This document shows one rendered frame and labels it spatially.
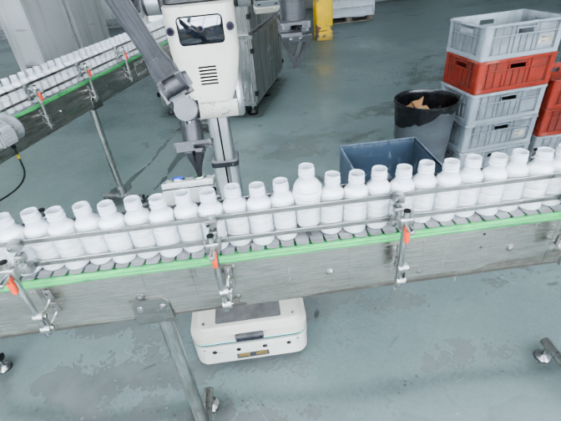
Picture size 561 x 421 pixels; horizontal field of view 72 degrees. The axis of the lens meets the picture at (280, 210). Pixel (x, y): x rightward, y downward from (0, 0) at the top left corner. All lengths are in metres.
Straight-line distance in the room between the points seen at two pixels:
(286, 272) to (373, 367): 1.03
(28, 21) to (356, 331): 5.91
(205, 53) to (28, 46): 5.58
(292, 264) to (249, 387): 1.01
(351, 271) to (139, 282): 0.55
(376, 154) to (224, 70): 0.69
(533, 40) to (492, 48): 0.30
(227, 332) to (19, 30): 5.77
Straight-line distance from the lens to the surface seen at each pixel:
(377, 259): 1.07
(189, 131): 1.07
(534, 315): 2.39
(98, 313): 1.16
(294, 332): 1.83
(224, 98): 1.43
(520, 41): 3.20
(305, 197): 0.92
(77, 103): 2.87
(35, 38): 6.76
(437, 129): 2.99
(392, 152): 1.67
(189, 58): 1.40
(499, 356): 2.15
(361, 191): 0.95
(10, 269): 1.04
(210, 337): 1.82
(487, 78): 3.14
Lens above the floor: 1.63
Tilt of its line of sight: 34 degrees down
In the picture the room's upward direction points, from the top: 5 degrees counter-clockwise
